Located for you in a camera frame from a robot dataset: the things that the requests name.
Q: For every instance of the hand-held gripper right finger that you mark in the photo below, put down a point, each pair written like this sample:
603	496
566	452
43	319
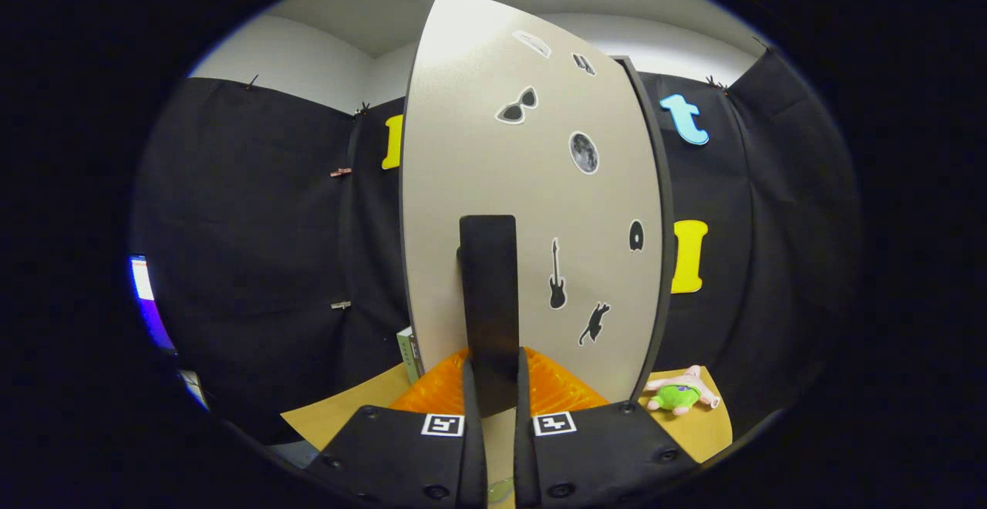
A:
601	455

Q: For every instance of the black cloth clip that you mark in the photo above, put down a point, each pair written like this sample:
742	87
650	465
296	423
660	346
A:
717	83
252	81
361	108
762	42

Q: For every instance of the grey cabinet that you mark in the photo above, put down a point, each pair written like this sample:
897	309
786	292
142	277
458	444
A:
667	262

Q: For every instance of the lit screen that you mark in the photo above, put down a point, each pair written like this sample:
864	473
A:
146	301

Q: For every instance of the pink and green plush toy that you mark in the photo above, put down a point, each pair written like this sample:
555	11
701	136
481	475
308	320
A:
678	397

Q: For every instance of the green book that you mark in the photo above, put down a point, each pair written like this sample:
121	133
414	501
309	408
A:
407	355

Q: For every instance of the black backdrop cloth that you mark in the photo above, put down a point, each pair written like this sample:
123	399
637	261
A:
254	247

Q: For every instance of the beige cabinet door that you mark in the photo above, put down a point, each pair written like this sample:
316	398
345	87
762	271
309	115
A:
463	146

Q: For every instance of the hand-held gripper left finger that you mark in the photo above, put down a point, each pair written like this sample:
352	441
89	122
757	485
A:
401	455

